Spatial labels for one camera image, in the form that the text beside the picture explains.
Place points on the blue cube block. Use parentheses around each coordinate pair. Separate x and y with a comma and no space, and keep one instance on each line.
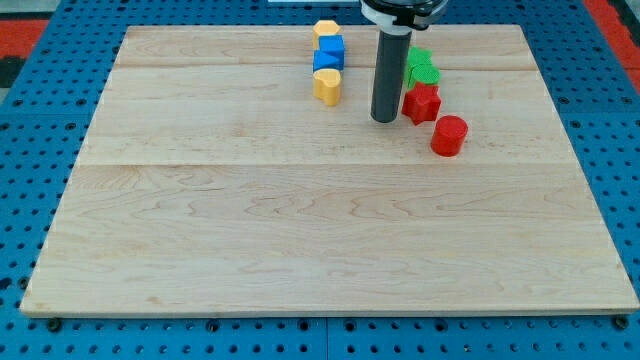
(332,44)

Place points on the wooden board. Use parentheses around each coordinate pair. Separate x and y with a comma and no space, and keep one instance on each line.
(211,183)

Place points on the green star block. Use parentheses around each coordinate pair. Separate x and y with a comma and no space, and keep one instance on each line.
(418,56)

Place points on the green cylinder block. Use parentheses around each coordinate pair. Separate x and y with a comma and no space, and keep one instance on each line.
(424,73)

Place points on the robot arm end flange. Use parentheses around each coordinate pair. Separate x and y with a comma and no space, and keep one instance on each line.
(402,16)

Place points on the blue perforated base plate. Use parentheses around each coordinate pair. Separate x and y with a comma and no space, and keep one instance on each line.
(47,111)

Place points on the yellow heart block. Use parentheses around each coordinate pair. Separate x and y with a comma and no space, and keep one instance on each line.
(327,86)

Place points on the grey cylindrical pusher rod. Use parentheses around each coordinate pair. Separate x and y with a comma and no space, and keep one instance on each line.
(391,58)

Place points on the red cylinder block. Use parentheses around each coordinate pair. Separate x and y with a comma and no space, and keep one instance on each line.
(449,135)

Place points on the yellow hexagon block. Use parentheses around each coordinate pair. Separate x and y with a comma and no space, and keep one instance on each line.
(324,28)

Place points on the red star block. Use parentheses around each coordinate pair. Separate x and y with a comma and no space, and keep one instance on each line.
(422,103)

